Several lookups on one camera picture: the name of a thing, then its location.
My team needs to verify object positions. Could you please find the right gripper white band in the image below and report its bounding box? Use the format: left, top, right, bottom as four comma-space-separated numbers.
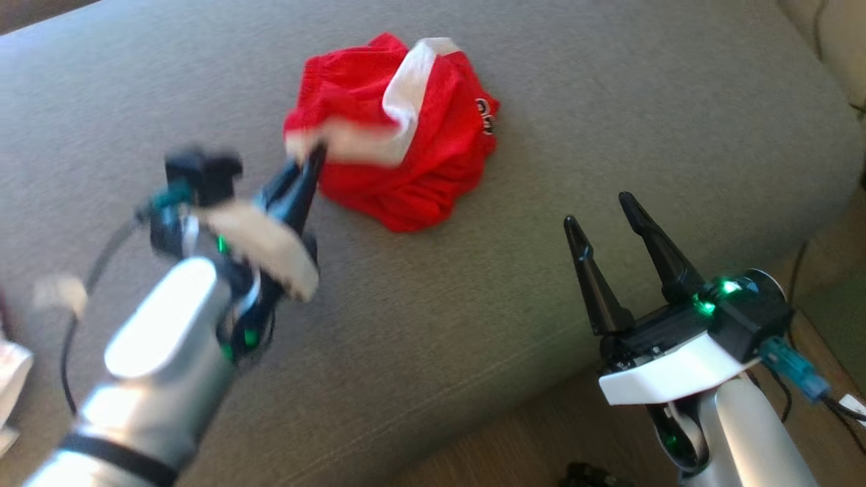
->
564, 192, 758, 471

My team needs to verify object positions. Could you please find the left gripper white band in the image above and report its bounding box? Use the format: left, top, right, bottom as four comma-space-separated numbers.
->
149, 145, 327, 367

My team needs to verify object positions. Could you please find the red garment white side band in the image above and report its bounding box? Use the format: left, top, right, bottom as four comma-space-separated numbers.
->
283, 32, 501, 234

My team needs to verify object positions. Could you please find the grey fabric sofa seat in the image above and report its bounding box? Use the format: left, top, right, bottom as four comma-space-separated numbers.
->
0, 0, 866, 487

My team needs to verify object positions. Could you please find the green floor mat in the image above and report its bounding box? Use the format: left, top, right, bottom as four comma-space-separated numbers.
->
795, 267, 866, 379

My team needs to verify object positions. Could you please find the tan upholstered seat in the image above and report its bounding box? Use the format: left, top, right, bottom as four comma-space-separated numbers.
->
778, 0, 866, 112

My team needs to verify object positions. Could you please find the thin black cable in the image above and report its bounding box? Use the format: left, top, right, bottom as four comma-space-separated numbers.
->
787, 240, 811, 302
748, 369, 794, 424

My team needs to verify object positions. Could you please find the black cable teal plug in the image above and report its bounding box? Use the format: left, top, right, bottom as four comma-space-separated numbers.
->
759, 337, 866, 454
60, 183, 195, 415

